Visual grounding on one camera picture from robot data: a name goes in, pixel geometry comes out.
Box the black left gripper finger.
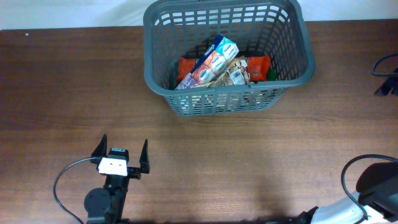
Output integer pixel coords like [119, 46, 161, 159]
[139, 139, 150, 174]
[91, 134, 107, 157]

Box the brown white snack wrapper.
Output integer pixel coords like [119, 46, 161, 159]
[195, 56, 250, 88]

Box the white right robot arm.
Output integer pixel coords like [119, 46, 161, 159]
[295, 154, 397, 224]

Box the red spaghetti packet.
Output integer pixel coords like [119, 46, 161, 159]
[176, 55, 271, 82]

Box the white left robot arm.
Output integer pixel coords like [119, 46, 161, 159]
[84, 135, 150, 224]

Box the green lidded jar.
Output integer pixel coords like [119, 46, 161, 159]
[266, 68, 278, 82]

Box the grey plastic basket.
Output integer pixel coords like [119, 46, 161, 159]
[143, 0, 315, 116]

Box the colourful tissue multipack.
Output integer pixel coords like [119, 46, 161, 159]
[176, 34, 239, 90]

